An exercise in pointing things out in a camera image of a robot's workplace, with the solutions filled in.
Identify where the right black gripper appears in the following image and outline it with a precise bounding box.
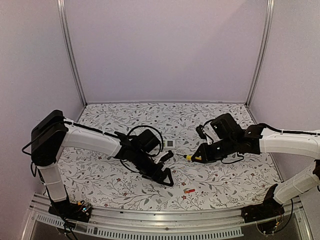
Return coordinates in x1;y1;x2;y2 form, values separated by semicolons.
191;136;237;164

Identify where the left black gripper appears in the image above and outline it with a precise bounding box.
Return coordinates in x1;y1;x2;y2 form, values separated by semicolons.
132;150;175;188

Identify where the yellow handled screwdriver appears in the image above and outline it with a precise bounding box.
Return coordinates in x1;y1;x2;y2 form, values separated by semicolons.
178;154;202;161

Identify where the red AA battery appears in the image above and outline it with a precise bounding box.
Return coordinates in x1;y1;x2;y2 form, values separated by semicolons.
184;189;195;194

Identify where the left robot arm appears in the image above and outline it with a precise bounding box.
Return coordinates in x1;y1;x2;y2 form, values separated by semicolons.
21;109;174;217

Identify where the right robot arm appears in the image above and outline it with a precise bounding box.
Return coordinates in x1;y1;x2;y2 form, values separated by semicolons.
191;113;320;218

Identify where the white remote with screen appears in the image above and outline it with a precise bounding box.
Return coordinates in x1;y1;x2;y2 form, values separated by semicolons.
163;139;176;149

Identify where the floral patterned table mat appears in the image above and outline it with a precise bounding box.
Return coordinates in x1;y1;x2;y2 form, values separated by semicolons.
58;103;282;211

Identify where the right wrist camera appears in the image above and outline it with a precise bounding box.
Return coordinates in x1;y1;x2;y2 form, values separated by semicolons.
195;124;209;140

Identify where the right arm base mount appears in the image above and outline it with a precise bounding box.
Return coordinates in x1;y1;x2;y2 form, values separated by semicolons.
241;203;285;235

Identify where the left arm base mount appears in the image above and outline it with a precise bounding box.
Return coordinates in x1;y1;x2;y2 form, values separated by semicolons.
48;199;92;223

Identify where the right aluminium frame post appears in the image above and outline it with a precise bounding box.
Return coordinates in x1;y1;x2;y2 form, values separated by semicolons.
245;0;275;108

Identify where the aluminium frame post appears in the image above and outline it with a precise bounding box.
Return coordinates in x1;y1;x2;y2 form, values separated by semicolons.
245;0;275;108
56;0;88;107

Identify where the front aluminium rail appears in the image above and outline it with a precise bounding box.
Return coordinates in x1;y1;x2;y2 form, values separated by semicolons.
21;194;313;240

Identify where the left aluminium frame post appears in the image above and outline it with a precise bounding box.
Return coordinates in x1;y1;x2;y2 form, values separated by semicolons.
56;0;88;107

